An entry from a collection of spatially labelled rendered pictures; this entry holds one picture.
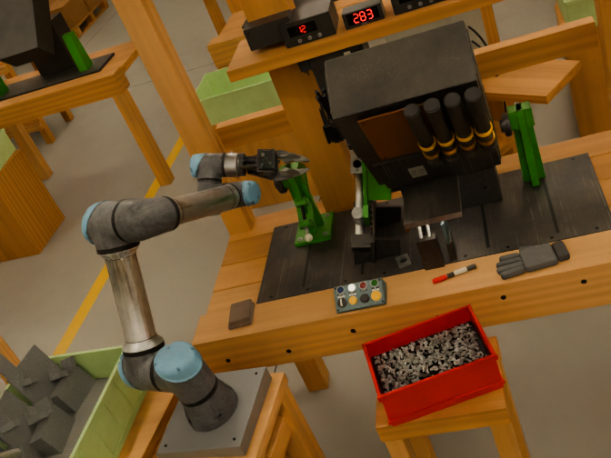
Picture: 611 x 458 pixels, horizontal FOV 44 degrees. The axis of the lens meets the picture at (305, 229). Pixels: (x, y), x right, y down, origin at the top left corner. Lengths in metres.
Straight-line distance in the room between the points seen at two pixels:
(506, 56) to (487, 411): 1.16
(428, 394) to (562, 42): 1.22
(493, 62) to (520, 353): 1.25
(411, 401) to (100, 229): 0.91
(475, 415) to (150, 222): 0.96
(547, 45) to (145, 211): 1.37
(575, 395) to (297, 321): 1.21
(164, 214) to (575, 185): 1.26
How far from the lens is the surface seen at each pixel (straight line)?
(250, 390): 2.18
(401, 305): 2.23
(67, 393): 2.57
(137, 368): 2.15
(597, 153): 2.67
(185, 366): 2.04
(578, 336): 3.28
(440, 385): 1.99
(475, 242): 2.36
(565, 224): 2.35
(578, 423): 2.99
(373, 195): 2.29
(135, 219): 1.99
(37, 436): 2.46
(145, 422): 2.47
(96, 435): 2.34
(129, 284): 2.10
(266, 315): 2.39
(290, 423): 2.30
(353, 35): 2.32
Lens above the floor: 2.31
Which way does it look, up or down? 31 degrees down
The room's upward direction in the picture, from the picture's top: 24 degrees counter-clockwise
